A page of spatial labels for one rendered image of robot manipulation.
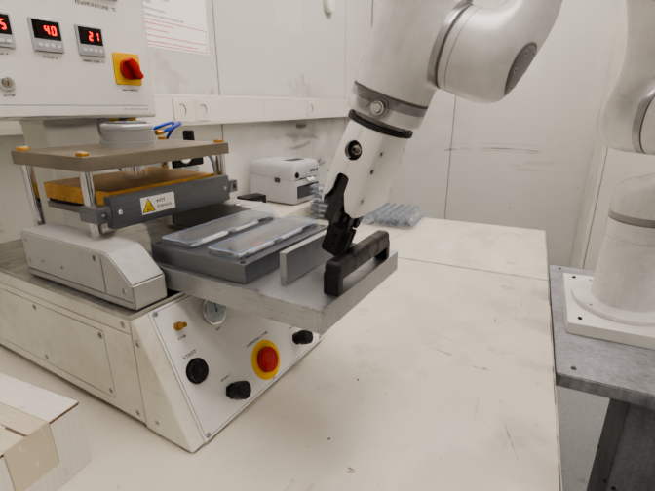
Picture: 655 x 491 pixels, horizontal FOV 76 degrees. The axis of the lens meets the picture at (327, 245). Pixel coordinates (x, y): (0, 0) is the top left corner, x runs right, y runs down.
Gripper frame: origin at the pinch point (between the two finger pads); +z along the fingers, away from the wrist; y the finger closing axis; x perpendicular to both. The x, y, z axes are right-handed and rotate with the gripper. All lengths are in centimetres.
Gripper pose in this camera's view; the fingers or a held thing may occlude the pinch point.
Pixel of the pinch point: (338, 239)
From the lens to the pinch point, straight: 53.2
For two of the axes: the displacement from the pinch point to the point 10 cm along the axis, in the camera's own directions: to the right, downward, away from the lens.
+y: 5.0, -2.7, 8.2
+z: -3.0, 8.4, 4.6
